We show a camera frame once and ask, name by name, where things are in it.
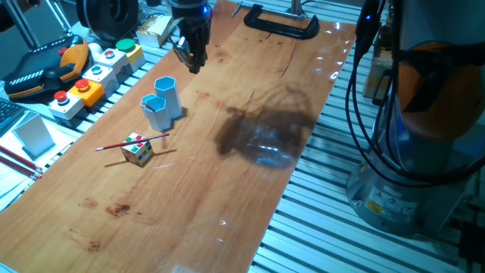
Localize black filament spool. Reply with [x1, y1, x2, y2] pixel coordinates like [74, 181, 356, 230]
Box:
[75, 0, 139, 43]

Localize yellow box green mushroom button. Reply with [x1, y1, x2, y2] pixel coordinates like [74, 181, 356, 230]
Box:
[114, 38, 147, 73]

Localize brown cardboard box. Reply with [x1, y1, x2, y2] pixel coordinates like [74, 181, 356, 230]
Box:
[362, 22, 394, 100]

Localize white paper sheets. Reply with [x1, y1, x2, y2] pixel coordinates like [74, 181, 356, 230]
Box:
[0, 127, 74, 212]

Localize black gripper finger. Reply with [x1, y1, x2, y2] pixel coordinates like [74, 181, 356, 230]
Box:
[187, 37, 202, 75]
[197, 33, 211, 66]

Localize black keyboard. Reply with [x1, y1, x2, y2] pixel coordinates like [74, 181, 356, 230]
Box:
[0, 99, 27, 138]

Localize white square cup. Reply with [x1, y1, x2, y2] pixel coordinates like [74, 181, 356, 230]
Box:
[12, 110, 56, 158]

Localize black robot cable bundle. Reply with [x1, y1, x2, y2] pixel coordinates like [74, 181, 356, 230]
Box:
[343, 0, 485, 189]

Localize black orange teach pendant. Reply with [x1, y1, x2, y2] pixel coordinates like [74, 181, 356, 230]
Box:
[2, 34, 90, 101]

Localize yellow box red button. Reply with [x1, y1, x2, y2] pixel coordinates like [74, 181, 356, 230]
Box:
[67, 78, 105, 108]

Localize white box red mushroom button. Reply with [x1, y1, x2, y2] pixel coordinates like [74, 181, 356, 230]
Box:
[48, 89, 86, 121]

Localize blue hexagonal pen holder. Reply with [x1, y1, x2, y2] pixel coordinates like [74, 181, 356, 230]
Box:
[139, 75, 184, 133]

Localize white oval plastic object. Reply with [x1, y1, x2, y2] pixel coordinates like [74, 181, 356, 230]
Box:
[87, 42, 104, 58]

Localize white box green button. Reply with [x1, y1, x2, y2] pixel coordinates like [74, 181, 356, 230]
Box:
[81, 64, 120, 98]

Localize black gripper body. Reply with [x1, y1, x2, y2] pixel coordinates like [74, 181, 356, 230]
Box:
[168, 0, 213, 45]

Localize gold tissue box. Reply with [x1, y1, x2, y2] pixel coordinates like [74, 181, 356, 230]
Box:
[135, 14, 174, 49]

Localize white box small red button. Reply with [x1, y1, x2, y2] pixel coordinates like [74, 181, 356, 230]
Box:
[94, 48, 133, 83]

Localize black C-clamp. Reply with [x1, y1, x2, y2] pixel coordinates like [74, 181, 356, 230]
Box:
[230, 1, 321, 41]

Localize grey metal stand leg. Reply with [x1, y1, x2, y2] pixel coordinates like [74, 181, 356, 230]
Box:
[44, 0, 74, 36]
[2, 0, 41, 49]

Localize white rubik's cube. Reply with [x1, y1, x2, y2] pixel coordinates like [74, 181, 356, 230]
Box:
[120, 132, 155, 168]

